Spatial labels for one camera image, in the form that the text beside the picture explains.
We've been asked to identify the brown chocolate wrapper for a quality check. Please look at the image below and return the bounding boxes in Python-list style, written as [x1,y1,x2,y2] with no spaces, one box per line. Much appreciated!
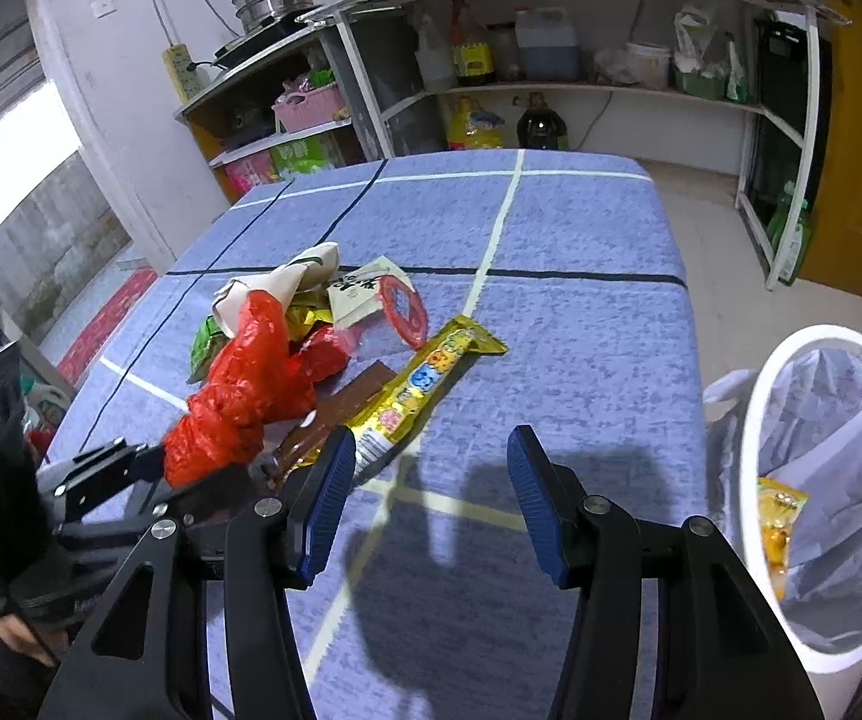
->
[260,361,395,489]

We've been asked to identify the yellow snack wrapper strip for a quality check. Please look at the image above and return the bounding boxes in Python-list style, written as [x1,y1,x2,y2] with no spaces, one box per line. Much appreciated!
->
[346,314,507,481]

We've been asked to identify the green snack wrapper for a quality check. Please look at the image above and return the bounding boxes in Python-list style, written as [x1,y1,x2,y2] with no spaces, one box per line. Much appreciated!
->
[187,314,229,383]

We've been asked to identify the red plastic bag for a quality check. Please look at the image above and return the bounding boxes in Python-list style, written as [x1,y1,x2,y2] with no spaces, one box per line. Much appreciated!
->
[164,289,353,489]

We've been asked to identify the white printed paper packet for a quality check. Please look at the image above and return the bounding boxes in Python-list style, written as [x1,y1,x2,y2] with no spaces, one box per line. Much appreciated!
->
[326,255,413,328]

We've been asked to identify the red round lid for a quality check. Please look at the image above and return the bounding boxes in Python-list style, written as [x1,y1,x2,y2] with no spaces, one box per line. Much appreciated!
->
[379,275,429,349]

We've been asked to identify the white paper cup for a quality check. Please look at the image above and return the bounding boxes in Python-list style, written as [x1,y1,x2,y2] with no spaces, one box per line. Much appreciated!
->
[211,242,340,338]

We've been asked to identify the yellow wrapper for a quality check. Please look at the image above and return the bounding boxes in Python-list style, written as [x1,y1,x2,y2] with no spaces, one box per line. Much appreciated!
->
[758,476,808,600]
[284,291,333,337]

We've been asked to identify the white round trash bin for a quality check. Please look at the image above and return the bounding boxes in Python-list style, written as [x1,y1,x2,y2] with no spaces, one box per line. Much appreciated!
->
[736,323,862,720]

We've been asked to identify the person's left hand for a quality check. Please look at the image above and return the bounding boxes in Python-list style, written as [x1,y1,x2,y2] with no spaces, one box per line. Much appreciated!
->
[0,614,56,668]

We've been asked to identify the red floor mat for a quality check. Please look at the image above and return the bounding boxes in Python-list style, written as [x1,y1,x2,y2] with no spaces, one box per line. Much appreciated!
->
[56,266,157,385]

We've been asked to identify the blue checked tablecloth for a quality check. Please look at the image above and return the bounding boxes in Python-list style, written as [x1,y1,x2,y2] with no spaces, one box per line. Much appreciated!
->
[50,149,707,718]

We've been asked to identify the yellow wrapper in bin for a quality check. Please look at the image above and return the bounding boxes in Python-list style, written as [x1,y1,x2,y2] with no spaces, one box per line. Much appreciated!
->
[758,476,808,600]

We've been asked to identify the grey plastic bin liner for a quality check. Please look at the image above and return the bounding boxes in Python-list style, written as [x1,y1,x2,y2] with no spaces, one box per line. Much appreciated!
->
[702,338,862,653]

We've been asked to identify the green bottle on floor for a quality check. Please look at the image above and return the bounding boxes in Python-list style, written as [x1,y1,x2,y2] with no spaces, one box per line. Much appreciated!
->
[762,179,813,286]

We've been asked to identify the green packaged food bag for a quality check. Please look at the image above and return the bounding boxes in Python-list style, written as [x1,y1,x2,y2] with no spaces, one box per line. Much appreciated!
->
[270,133,346,181]

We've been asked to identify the dark soy sauce jug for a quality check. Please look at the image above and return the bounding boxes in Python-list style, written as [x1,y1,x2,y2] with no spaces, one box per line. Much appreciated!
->
[515,91,569,151]

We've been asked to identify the yellow cooking oil bottle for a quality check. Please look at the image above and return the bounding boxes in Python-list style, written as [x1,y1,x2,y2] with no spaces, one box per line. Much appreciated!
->
[447,96,504,149]

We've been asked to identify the pink plastic basket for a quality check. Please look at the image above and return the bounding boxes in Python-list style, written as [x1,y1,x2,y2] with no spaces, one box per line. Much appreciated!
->
[273,83,344,132]

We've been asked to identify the white power strip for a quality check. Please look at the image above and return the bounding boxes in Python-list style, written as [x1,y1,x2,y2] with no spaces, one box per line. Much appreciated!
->
[163,44,203,103]

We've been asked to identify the white plastic bucket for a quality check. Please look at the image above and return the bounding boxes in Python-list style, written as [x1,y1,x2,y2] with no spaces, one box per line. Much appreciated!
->
[626,43,671,89]

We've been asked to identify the translucent blue liquid jug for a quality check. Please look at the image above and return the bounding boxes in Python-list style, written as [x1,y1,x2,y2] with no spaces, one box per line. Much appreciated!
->
[515,7,581,82]

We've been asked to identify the yellow label vinegar bottle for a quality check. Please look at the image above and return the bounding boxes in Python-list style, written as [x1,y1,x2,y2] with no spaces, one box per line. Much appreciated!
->
[449,0,495,86]

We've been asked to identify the black induction cooker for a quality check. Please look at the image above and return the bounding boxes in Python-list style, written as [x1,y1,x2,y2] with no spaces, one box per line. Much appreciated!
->
[213,20,312,70]

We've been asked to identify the white metal shelf rack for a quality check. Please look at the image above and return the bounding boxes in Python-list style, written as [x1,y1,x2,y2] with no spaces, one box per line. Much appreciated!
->
[179,0,831,273]

